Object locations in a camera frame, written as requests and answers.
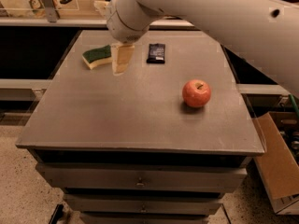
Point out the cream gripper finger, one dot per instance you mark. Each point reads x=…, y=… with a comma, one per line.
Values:
x=121, y=56
x=101, y=7

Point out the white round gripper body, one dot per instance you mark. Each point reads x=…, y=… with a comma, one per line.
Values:
x=118, y=28

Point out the green and yellow sponge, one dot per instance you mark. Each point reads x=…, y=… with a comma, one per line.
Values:
x=96, y=57

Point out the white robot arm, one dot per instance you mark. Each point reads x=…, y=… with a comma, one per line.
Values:
x=263, y=32

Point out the red apple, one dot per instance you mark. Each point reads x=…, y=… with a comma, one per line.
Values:
x=196, y=93

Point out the black snack packet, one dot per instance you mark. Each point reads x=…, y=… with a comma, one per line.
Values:
x=156, y=53

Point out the grey drawer cabinet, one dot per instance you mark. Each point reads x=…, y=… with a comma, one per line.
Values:
x=91, y=116

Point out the top grey drawer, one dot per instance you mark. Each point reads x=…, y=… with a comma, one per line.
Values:
x=101, y=176

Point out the grey drawer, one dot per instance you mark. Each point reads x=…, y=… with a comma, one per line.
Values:
x=101, y=176
x=142, y=204

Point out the middle grey drawer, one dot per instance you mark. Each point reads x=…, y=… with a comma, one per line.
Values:
x=142, y=204

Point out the cardboard box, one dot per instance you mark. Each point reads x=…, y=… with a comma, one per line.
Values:
x=278, y=166

